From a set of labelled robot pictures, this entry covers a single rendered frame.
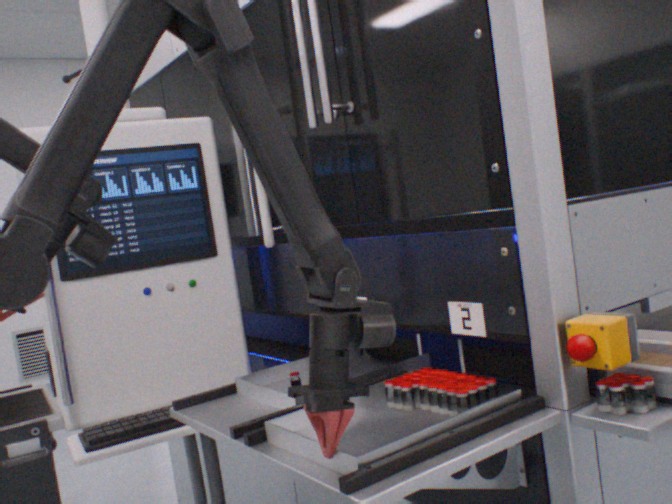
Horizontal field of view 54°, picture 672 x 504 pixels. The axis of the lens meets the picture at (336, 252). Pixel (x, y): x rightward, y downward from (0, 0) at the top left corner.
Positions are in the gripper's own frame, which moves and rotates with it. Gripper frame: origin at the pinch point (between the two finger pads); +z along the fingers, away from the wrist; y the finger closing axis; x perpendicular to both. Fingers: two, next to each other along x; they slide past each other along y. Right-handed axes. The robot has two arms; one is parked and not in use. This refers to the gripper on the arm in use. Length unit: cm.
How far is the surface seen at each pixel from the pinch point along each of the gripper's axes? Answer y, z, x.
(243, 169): 29, -55, 86
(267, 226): 25, -37, 65
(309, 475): -1.8, 3.5, 2.0
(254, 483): 47, 41, 111
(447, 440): 15.4, -1.3, -8.2
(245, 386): 12, -1, 49
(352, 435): 11.0, 0.9, 9.1
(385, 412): 21.2, -1.0, 13.3
